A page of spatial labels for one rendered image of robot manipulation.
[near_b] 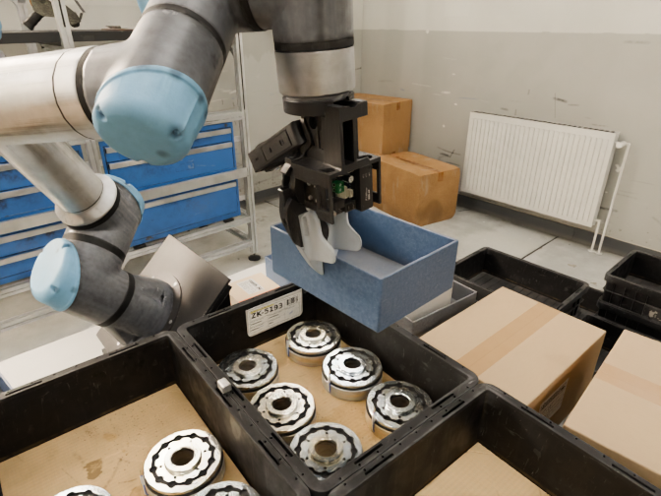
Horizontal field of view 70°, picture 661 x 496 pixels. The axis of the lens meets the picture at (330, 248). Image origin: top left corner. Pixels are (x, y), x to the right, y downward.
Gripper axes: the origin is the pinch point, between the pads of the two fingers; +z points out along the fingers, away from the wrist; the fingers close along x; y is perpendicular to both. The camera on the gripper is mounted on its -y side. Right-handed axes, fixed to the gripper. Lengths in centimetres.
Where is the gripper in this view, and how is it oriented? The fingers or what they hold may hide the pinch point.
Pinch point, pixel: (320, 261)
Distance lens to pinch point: 57.4
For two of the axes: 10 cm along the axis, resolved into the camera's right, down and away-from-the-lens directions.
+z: 0.6, 8.7, 4.9
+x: 7.5, -3.6, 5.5
